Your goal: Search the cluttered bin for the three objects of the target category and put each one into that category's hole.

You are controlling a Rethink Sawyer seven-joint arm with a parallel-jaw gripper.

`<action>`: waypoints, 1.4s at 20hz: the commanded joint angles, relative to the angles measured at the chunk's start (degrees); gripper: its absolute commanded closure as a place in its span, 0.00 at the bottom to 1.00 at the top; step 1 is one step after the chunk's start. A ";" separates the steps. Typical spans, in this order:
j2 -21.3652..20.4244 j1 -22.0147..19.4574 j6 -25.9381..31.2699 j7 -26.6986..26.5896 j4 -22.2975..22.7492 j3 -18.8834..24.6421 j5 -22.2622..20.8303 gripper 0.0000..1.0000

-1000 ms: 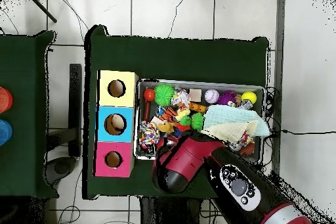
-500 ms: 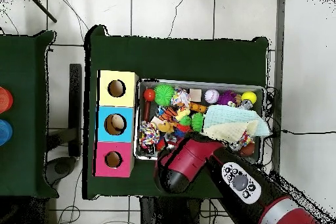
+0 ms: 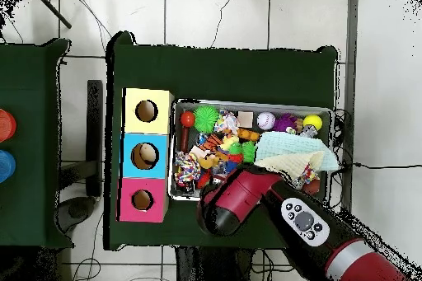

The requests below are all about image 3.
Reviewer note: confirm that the mint knitted cloth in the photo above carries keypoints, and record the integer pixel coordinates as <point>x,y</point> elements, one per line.
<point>290,142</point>

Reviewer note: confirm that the multicoloured patterned cloth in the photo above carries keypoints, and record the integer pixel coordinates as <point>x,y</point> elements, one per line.
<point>306,174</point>

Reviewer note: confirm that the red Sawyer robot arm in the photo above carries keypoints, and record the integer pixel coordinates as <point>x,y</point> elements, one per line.
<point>244,195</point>

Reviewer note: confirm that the clear shallow mesh bin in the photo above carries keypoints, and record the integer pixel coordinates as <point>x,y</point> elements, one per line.
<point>181,192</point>

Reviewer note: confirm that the wooden box with three holes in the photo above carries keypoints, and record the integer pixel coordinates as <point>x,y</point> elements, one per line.
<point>145,142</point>

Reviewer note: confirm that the tiger striped toy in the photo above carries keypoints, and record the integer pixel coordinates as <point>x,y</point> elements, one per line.
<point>211,142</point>

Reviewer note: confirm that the green spiky ball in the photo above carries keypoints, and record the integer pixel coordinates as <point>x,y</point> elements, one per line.
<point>206,118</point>

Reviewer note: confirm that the red maraca rattle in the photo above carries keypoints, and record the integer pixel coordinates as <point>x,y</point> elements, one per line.
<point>187,119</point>

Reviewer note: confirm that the white baseball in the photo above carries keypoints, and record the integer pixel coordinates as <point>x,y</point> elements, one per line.
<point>266,120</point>

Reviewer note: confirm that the dark green tablecloth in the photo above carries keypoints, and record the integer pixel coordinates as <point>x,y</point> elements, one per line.
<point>231,76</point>

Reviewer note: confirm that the purple monster toy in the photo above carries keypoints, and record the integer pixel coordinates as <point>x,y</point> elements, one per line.
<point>285,123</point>

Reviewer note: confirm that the yellow ball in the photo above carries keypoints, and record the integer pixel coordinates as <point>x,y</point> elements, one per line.
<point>312,122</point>

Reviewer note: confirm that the black panel stand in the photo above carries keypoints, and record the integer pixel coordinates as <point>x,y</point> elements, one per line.
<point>95,129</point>

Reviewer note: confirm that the grey round stand base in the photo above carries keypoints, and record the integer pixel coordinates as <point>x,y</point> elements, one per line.
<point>79,210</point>

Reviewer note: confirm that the dark green side cloth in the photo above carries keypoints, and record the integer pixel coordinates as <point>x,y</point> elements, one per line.
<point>33,96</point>

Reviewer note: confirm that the black rod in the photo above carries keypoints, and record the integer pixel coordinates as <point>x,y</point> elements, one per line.
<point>53,9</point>

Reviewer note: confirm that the red round disc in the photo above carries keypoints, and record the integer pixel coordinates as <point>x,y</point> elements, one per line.
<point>6,125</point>

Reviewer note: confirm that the blue round disc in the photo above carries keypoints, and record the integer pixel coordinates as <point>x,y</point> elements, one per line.
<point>5,166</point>

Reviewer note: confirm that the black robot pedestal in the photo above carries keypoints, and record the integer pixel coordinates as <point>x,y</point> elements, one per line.
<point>211,268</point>

